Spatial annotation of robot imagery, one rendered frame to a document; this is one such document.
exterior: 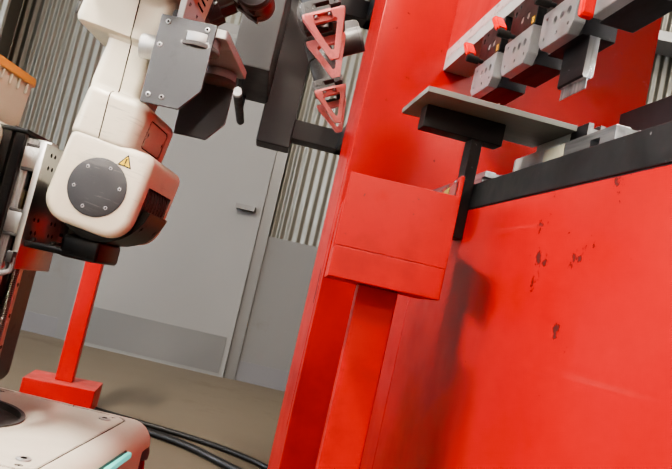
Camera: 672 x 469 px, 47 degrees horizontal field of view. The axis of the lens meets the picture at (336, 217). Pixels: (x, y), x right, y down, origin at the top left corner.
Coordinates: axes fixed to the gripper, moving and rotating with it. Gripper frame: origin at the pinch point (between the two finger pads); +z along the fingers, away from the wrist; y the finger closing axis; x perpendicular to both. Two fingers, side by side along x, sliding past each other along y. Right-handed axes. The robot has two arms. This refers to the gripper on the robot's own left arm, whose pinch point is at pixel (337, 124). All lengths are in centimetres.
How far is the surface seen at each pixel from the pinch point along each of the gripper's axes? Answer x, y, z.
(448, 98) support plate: -16.9, -39.6, 9.3
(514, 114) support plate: -27.0, -38.6, 14.4
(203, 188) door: 78, 307, -51
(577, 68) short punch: -42, -30, 8
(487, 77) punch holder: -36.4, 9.3, -4.2
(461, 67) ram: -40, 49, -18
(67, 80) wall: 147, 312, -141
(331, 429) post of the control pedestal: 14, -49, 55
